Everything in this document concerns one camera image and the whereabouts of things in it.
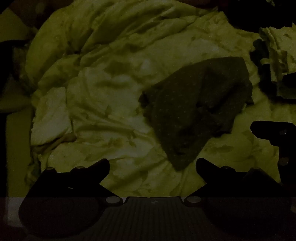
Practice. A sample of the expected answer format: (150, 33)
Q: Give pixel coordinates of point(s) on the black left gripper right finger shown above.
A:
(249, 200)

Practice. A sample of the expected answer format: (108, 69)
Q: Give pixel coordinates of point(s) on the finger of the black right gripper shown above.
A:
(282, 135)

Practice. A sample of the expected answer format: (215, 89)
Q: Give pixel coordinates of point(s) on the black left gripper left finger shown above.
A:
(67, 200)

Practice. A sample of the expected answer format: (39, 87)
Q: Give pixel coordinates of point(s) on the dark dotted small garment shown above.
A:
(198, 102)

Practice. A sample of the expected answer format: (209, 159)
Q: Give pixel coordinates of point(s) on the light floral bed sheet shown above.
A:
(91, 61)

